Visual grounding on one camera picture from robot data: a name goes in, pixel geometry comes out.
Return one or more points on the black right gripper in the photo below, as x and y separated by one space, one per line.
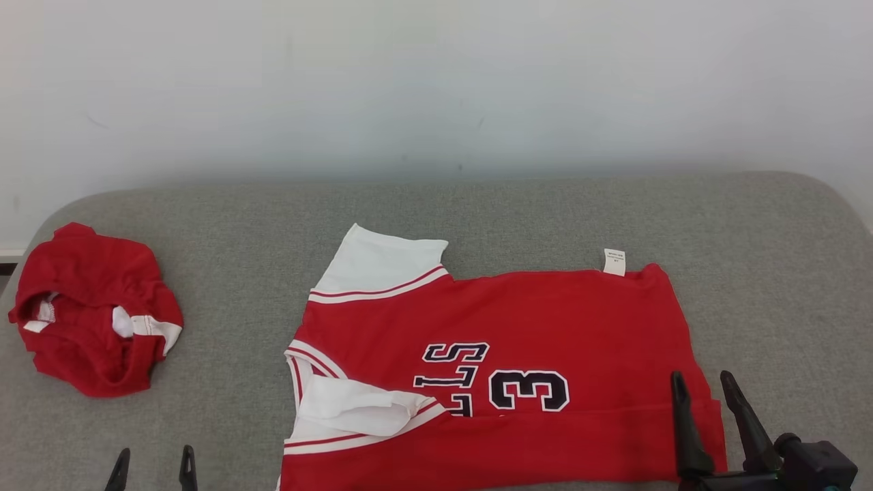
730 483

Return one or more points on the red shorts white stripe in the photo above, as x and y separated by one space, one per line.
89 273

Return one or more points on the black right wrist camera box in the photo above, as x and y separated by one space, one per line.
815 464

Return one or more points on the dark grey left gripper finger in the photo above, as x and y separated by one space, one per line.
119 474
187 470

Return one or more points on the red basketball jersey white sleeves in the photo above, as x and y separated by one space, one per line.
532 314

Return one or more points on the grey fabric sofa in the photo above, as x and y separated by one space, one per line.
239 225

